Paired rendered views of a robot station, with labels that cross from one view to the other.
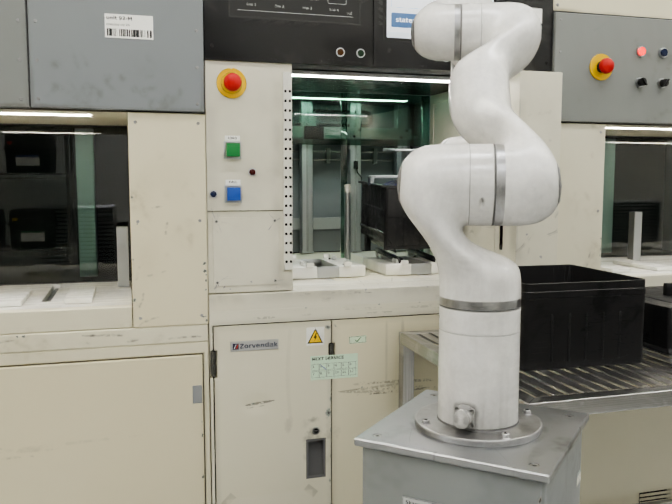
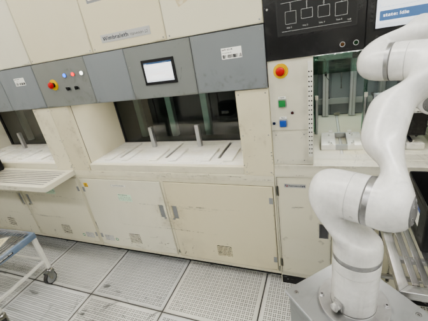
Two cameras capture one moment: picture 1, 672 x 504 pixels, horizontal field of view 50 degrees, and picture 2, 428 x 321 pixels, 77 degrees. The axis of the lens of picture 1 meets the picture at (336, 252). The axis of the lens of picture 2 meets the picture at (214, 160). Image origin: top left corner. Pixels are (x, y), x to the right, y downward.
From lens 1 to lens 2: 0.66 m
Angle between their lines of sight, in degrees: 42
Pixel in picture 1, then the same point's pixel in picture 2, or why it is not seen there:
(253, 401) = (295, 206)
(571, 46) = not seen: outside the picture
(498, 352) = (357, 288)
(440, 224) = (325, 221)
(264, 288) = (299, 163)
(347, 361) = not seen: hidden behind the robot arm
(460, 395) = (336, 295)
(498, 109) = (382, 150)
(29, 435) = (214, 205)
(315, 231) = (358, 102)
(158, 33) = (244, 53)
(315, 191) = (359, 83)
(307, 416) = not seen: hidden behind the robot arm
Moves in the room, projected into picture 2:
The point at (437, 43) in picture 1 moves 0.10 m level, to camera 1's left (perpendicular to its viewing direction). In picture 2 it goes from (370, 74) to (332, 76)
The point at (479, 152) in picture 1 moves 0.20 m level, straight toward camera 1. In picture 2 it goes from (353, 188) to (306, 235)
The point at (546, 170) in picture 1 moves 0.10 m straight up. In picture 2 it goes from (397, 213) to (403, 169)
